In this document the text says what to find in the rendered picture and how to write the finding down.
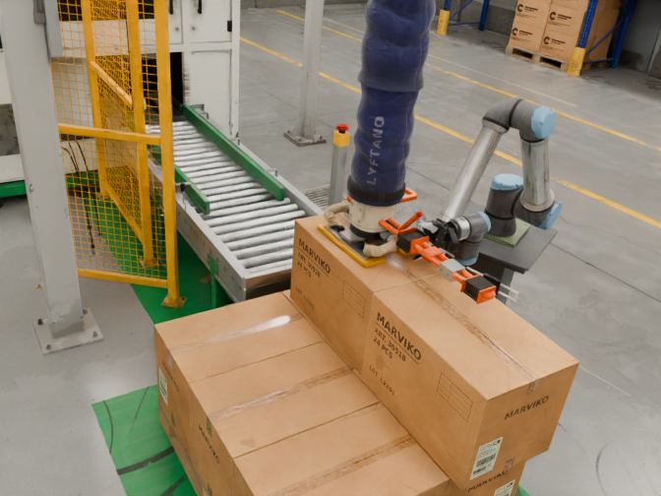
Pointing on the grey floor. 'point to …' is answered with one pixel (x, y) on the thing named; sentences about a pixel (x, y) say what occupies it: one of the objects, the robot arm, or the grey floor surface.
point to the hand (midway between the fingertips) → (416, 243)
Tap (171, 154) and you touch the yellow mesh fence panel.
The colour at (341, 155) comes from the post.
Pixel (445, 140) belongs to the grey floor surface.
